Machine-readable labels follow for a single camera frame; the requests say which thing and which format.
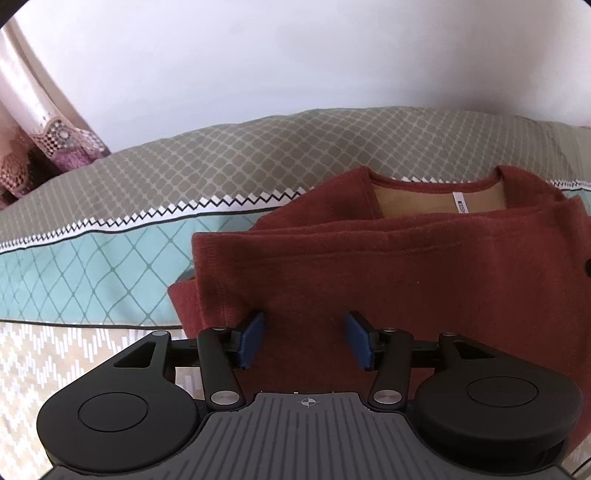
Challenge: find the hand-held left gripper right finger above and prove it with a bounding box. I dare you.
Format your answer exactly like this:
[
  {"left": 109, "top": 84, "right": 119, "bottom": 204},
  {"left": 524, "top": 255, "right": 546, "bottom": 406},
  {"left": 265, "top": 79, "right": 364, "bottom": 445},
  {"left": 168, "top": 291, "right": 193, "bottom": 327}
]
[{"left": 344, "top": 310, "right": 505, "bottom": 412}]

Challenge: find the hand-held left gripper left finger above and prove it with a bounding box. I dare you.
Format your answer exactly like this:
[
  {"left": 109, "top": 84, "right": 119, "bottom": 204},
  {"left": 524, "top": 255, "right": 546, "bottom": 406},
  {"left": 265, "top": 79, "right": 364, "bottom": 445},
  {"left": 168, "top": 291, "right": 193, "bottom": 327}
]
[{"left": 111, "top": 311, "right": 246, "bottom": 414}]

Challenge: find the maroon long-sleeved sweater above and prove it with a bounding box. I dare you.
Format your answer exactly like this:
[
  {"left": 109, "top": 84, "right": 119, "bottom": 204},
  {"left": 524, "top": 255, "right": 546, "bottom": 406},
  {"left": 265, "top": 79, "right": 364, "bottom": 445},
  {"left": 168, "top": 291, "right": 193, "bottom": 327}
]
[{"left": 167, "top": 165, "right": 591, "bottom": 462}]

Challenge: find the patterned bed blanket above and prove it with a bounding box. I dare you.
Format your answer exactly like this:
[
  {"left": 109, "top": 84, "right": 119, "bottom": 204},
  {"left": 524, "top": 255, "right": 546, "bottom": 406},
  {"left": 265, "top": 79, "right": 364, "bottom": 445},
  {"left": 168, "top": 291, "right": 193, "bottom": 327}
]
[{"left": 0, "top": 106, "right": 591, "bottom": 480}]

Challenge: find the pink lace curtain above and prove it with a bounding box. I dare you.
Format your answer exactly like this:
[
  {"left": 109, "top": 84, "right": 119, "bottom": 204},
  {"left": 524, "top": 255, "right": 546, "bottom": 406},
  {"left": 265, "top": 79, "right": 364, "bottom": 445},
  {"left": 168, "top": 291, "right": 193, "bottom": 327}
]
[{"left": 0, "top": 23, "right": 112, "bottom": 209}]

